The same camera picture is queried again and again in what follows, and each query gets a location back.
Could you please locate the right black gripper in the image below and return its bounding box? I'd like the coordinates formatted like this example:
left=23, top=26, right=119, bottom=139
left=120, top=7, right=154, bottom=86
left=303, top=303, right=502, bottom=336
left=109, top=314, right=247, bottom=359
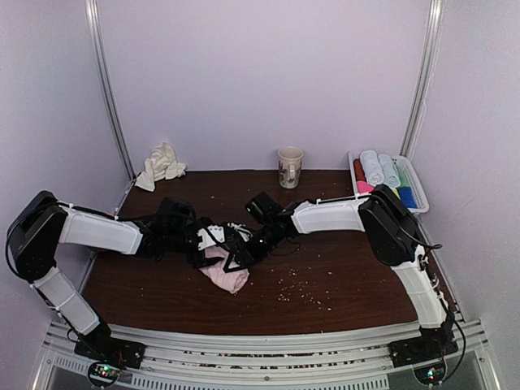
left=223, top=223, right=280, bottom=274

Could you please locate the cream towel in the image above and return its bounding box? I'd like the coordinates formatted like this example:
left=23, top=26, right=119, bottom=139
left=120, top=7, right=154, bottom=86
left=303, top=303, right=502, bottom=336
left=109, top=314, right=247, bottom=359
left=135, top=142, right=186, bottom=192

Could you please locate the white plastic basket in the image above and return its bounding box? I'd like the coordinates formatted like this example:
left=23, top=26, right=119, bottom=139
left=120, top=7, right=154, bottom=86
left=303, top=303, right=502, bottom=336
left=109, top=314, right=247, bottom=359
left=347, top=150, right=430, bottom=215

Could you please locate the pink rolled towel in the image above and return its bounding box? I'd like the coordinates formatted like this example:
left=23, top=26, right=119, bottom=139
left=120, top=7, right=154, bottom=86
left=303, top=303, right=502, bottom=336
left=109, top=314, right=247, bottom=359
left=357, top=180, right=374, bottom=193

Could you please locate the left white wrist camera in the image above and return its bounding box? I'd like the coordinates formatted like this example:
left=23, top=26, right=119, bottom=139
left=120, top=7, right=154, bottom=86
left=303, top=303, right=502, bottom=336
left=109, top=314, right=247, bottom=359
left=197, top=225, right=225, bottom=251

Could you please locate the pink towel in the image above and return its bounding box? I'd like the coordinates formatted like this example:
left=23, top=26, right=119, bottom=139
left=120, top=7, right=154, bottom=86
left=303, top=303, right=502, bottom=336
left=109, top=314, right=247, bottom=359
left=357, top=180, right=374, bottom=193
left=200, top=246, right=249, bottom=294

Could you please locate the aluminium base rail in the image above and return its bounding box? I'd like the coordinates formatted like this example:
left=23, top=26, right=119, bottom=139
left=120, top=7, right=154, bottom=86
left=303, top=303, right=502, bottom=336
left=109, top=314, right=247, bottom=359
left=28, top=318, right=506, bottom=389

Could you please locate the dark red rolled towel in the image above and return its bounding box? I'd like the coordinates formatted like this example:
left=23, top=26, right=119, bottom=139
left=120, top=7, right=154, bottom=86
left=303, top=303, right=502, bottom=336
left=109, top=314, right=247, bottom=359
left=353, top=158, right=366, bottom=182

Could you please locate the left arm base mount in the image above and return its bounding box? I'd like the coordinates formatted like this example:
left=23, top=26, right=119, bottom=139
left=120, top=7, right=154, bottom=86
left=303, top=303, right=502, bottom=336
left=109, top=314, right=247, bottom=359
left=74, top=339, right=145, bottom=388

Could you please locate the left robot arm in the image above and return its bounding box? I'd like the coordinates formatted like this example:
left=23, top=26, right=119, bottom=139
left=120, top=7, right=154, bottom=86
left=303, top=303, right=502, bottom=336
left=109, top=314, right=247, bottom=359
left=5, top=191, right=225, bottom=361

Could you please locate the pale blue rolled towel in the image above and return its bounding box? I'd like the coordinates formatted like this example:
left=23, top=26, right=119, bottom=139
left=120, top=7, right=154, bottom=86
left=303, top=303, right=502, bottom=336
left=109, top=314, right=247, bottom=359
left=378, top=154, right=401, bottom=189

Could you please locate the aluminium frame post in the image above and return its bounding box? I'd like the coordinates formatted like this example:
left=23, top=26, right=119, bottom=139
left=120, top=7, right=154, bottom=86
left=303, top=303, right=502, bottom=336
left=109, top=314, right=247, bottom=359
left=400, top=0, right=444, bottom=160
left=84, top=0, right=136, bottom=180

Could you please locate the light blue rolled towel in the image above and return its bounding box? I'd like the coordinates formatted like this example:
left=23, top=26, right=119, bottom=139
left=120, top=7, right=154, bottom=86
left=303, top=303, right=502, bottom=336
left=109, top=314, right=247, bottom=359
left=359, top=150, right=384, bottom=187

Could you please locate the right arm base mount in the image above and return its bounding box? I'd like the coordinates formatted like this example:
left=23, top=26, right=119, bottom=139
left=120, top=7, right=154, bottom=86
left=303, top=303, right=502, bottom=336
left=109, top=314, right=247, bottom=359
left=388, top=336, right=458, bottom=387

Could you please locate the right aluminium frame post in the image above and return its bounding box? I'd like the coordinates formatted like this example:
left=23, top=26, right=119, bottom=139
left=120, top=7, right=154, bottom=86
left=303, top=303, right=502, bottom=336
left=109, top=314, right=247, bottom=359
left=400, top=0, right=444, bottom=160

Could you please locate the green rolled towel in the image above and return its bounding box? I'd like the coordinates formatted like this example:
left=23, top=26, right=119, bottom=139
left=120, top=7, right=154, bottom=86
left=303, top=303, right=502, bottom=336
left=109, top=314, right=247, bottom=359
left=396, top=168, right=410, bottom=188

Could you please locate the left aluminium frame post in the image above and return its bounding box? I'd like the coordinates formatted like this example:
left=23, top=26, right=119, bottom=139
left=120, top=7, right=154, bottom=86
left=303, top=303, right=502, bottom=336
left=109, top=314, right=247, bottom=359
left=84, top=0, right=136, bottom=180

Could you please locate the floral ceramic mug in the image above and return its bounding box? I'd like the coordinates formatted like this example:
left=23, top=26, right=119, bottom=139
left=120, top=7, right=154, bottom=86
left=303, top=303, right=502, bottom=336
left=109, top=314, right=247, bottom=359
left=277, top=146, right=304, bottom=189

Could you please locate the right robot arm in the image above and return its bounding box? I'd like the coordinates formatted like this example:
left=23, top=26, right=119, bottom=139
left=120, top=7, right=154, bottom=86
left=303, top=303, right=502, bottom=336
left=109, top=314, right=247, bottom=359
left=223, top=184, right=453, bottom=359

